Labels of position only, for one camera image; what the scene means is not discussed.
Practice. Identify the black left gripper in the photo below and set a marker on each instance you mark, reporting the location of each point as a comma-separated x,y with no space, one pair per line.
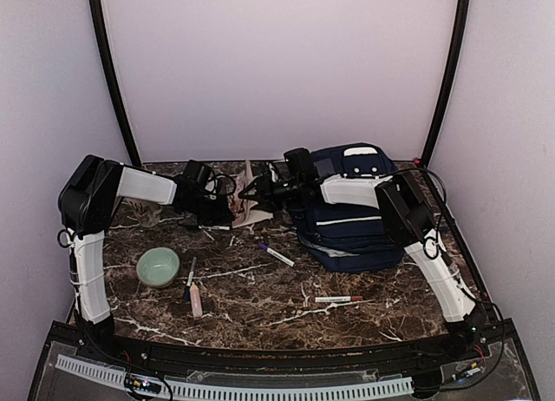
221,217

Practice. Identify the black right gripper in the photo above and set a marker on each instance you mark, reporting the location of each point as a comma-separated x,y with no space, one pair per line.
262,184

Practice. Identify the pink illustrated paperback book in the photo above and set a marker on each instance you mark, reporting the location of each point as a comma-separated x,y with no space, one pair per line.
243,210

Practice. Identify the navy blue student backpack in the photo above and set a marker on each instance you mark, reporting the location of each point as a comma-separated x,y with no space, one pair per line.
346,238

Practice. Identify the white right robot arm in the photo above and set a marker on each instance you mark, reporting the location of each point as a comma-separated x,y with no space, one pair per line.
407,220

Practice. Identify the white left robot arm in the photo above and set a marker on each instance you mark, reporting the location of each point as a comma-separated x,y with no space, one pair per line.
87,204

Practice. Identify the black capped white marker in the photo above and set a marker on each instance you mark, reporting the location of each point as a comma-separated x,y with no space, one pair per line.
215,228

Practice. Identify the purple capped white marker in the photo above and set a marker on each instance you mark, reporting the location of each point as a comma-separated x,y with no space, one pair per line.
276,255

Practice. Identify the cream patterned ceramic mug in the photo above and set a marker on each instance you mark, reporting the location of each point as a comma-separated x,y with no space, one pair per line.
146,212

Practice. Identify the light green ceramic bowl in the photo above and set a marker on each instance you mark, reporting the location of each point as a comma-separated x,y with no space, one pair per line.
158,267

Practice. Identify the pink pencil-shaped eraser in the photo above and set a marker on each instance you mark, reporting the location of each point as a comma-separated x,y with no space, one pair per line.
196,302

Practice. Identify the red capped white marker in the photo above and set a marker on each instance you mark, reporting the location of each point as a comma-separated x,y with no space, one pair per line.
337,299

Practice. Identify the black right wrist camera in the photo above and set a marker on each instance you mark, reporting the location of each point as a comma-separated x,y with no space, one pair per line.
273,169

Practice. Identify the black right frame post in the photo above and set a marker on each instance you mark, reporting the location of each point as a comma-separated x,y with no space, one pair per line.
447,81

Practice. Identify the black frame post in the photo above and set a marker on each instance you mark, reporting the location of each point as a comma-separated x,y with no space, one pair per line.
111,79
447,81

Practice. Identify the black left frame post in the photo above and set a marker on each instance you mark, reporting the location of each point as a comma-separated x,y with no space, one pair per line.
111,79

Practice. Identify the white slotted cable duct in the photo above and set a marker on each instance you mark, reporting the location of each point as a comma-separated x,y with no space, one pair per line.
219,386

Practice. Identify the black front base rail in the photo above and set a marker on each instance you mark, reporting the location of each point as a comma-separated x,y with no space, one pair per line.
309,349

